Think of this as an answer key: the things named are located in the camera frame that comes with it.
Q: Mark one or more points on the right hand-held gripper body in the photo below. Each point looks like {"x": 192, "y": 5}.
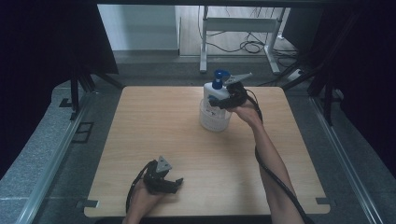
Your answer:
{"x": 236, "y": 93}

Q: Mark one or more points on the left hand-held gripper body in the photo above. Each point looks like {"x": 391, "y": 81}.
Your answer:
{"x": 157, "y": 179}

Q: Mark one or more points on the white pump bottle blue cap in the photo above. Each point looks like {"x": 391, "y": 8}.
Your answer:
{"x": 214, "y": 93}

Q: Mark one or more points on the person's right hand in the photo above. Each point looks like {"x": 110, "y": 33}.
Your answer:
{"x": 249, "y": 113}

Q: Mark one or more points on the person's left hand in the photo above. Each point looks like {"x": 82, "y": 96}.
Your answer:
{"x": 141, "y": 199}

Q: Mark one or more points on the white power strip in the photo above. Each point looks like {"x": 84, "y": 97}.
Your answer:
{"x": 295, "y": 75}

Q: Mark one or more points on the black metal stand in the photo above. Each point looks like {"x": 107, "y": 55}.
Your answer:
{"x": 327, "y": 99}

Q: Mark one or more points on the black tripod stand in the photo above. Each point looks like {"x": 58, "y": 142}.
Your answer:
{"x": 74, "y": 93}

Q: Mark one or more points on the black curtain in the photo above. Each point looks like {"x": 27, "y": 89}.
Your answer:
{"x": 37, "y": 62}
{"x": 367, "y": 77}

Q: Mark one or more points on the white metal desk frame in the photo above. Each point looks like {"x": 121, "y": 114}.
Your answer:
{"x": 239, "y": 25}

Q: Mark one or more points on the aluminium rail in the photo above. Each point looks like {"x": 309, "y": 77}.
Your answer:
{"x": 53, "y": 161}
{"x": 345, "y": 161}

